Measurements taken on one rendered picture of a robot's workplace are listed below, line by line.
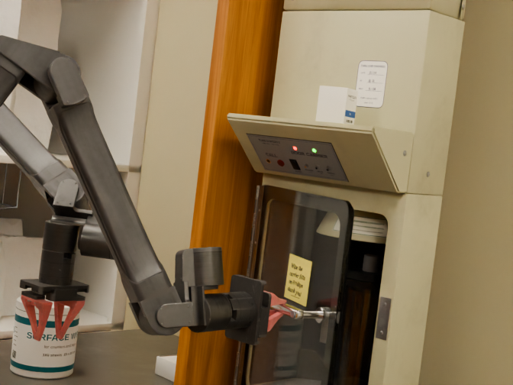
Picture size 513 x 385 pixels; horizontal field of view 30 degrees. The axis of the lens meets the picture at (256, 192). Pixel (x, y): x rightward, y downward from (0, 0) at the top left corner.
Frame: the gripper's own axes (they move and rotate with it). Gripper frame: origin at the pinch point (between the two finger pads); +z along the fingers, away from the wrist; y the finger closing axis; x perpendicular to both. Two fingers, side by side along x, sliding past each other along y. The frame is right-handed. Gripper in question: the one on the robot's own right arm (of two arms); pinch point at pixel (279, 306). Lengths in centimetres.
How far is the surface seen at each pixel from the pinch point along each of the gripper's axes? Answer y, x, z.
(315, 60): 42.0, 8.5, 12.3
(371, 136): 29.5, -13.3, 0.9
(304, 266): 6.8, -1.1, 4.0
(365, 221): 15.0, -4.1, 15.5
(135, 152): 19, 101, 54
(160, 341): -26, 72, 44
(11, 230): -8, 133, 39
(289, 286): 2.5, 2.8, 5.5
